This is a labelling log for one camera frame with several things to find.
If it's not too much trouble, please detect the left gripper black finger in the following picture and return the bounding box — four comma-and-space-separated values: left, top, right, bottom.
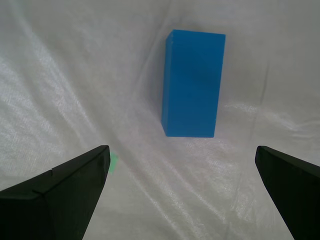
0, 145, 111, 240
254, 145, 320, 240

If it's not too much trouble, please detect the blue rectangular block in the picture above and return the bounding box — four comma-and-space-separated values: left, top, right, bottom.
160, 28, 227, 138

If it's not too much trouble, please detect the small green tape mark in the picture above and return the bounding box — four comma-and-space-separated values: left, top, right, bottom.
108, 152, 119, 174

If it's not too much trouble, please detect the white table cloth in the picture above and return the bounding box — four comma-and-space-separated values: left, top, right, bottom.
0, 0, 320, 240

